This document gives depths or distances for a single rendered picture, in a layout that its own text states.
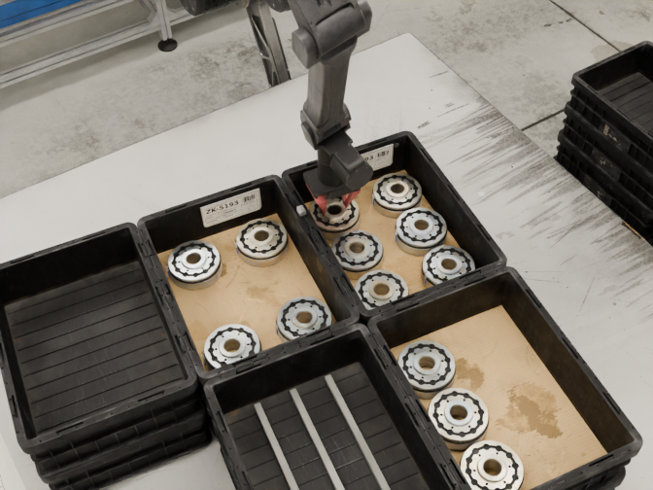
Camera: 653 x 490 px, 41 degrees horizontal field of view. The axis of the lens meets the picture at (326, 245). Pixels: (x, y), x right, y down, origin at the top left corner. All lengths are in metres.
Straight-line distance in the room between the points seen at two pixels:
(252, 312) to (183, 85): 1.92
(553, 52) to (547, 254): 1.79
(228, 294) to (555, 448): 0.66
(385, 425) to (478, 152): 0.85
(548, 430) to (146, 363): 0.72
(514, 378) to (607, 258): 0.48
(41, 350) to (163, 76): 2.00
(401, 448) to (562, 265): 0.63
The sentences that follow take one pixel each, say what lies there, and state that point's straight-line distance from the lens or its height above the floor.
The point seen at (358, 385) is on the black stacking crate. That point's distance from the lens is 1.56.
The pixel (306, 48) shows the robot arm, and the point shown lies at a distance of 1.20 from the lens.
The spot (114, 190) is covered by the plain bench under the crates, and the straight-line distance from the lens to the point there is 2.11.
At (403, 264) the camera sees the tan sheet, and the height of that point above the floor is 0.83.
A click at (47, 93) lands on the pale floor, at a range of 3.57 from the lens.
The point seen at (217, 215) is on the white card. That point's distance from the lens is 1.75.
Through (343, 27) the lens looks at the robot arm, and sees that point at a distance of 1.20.
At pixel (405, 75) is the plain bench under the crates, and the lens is 2.34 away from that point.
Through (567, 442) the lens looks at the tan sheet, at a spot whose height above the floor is 0.83.
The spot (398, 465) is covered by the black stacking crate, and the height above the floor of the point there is 0.83.
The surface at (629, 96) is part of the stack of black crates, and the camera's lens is 2.71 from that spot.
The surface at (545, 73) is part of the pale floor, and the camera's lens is 3.53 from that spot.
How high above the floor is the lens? 2.17
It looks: 50 degrees down
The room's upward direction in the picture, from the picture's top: 2 degrees counter-clockwise
